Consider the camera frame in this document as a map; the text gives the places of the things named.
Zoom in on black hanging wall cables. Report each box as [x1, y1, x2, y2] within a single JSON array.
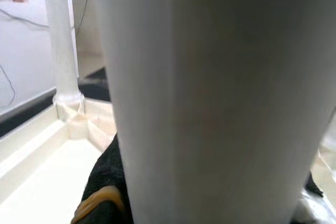
[[0, 63, 16, 107]]

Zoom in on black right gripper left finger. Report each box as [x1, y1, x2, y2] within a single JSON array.
[[70, 132, 132, 224]]

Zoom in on white plastic table leg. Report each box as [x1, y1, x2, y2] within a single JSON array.
[[41, 0, 85, 104], [90, 0, 336, 224]]

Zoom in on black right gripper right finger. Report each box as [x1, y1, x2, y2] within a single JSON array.
[[291, 170, 336, 224]]

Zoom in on thin black wall cable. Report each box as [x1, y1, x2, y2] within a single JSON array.
[[0, 8, 50, 28]]

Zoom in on white plastic children table top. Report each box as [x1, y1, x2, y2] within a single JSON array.
[[0, 94, 336, 224]]

